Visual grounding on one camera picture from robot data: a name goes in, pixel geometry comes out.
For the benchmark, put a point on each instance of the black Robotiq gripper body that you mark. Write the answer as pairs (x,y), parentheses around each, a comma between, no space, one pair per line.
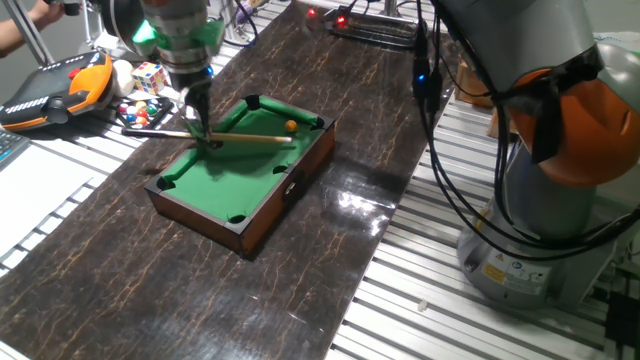
(192,82)

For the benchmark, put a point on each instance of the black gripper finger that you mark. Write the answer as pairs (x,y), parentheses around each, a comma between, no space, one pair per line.
(207,117)
(198,122)

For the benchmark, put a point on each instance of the yellow pool ball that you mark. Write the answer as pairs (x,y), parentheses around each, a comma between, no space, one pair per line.
(291,125)

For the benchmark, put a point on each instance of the black handheld controller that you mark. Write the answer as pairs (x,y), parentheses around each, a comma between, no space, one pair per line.
(71,8)

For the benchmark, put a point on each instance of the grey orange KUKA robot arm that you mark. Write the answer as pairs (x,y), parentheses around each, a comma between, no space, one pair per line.
(550,215)

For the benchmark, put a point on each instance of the person's forearm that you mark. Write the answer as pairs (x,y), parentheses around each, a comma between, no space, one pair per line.
(15,37)

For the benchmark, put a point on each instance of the black ball rack tray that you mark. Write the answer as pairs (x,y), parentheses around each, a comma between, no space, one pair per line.
(162,112)

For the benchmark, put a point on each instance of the blue white striped ball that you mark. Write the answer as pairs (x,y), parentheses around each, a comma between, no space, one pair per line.
(153,103)

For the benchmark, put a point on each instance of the green pool ball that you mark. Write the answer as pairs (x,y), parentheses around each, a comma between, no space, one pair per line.
(151,110)

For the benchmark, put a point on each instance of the small yellow rack ball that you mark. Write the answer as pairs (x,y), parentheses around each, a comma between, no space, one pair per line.
(141,104)

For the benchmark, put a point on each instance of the orange pool ball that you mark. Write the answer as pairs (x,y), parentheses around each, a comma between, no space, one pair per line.
(141,120)

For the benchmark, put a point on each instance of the red pool ball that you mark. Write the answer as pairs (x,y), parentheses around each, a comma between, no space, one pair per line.
(142,113)

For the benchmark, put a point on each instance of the white pool ball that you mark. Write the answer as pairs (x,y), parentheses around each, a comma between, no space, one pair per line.
(132,110)

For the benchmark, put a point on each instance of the pink pool ball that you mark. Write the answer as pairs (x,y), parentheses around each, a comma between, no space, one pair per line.
(123,107)

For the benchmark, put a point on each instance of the mini green pool table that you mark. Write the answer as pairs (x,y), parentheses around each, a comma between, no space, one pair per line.
(235,190)

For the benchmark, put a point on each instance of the person's hand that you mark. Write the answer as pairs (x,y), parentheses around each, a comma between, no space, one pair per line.
(47,12)

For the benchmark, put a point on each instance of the Rubik's cube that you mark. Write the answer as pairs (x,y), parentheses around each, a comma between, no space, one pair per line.
(149,77)

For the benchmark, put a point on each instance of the large black spool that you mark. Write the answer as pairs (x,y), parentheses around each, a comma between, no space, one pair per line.
(122,20)

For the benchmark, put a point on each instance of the grey orange teach pendant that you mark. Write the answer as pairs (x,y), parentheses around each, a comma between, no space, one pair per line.
(45,95)

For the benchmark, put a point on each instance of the grey metal bar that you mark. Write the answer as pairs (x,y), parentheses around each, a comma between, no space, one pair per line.
(27,30)

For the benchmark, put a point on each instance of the dark marble pattern mat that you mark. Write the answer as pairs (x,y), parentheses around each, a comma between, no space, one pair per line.
(125,280)

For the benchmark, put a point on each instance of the white paper sheet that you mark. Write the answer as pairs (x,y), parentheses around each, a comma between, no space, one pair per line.
(35,190)

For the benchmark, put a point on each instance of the brown cardboard box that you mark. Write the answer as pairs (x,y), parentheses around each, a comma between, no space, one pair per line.
(500,125)
(472,87)

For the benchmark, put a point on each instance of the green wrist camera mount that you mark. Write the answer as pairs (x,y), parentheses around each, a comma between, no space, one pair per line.
(145,37)

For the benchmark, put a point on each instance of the aluminium frame post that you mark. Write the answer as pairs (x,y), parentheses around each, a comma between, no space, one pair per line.
(230,20)
(391,6)

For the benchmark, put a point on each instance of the black rectangular frame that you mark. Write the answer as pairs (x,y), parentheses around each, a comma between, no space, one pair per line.
(370,32)

